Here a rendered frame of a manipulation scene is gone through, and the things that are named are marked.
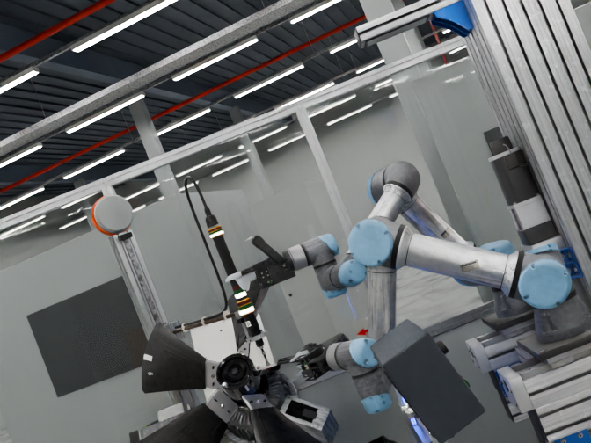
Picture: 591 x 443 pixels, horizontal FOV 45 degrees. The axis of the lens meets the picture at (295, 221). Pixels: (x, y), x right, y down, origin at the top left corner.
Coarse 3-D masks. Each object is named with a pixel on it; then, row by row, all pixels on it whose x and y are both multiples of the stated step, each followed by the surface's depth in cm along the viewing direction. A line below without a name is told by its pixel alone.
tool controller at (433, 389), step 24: (384, 336) 162; (408, 336) 145; (384, 360) 140; (408, 360) 138; (432, 360) 138; (408, 384) 137; (432, 384) 137; (456, 384) 137; (408, 408) 155; (432, 408) 137; (456, 408) 137; (480, 408) 137; (432, 432) 137; (456, 432) 137
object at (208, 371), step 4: (208, 360) 224; (208, 364) 224; (212, 364) 223; (216, 364) 222; (208, 368) 224; (216, 368) 223; (208, 372) 224; (212, 372) 224; (208, 376) 225; (208, 380) 225; (212, 380) 224; (216, 380) 224; (208, 384) 225; (216, 384) 224; (212, 388) 225; (216, 388) 224; (220, 388) 224
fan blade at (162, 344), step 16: (160, 336) 232; (144, 352) 233; (160, 352) 231; (176, 352) 228; (192, 352) 226; (144, 368) 232; (160, 368) 230; (176, 368) 228; (192, 368) 226; (144, 384) 232; (160, 384) 230; (176, 384) 229; (192, 384) 227
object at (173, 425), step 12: (204, 408) 213; (180, 420) 211; (192, 420) 212; (204, 420) 213; (216, 420) 214; (156, 432) 209; (168, 432) 209; (180, 432) 210; (192, 432) 210; (204, 432) 212; (216, 432) 214
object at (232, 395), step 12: (228, 360) 218; (240, 360) 218; (216, 372) 216; (228, 372) 216; (240, 372) 215; (252, 372) 214; (228, 384) 213; (240, 384) 212; (252, 384) 215; (264, 384) 222; (240, 408) 219
